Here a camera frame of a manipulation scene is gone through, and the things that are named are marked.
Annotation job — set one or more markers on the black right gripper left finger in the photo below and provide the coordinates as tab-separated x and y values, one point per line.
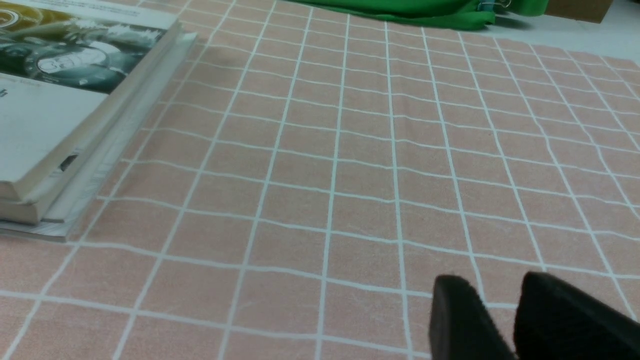
460	326

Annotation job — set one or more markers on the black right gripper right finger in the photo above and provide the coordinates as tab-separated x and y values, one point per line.
555	320

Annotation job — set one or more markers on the pink grid-pattern tablecloth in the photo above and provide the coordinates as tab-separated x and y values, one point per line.
307	174

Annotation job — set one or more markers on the brown cardboard box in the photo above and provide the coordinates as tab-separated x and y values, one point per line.
591	11

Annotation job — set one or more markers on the green cloth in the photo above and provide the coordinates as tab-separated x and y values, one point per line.
459	15

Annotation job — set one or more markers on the bottom thin white book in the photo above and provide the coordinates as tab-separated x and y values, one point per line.
76	197

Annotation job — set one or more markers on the middle white book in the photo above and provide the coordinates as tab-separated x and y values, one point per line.
33	213

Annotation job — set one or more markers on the top book with photo cover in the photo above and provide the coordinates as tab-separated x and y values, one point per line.
63	64

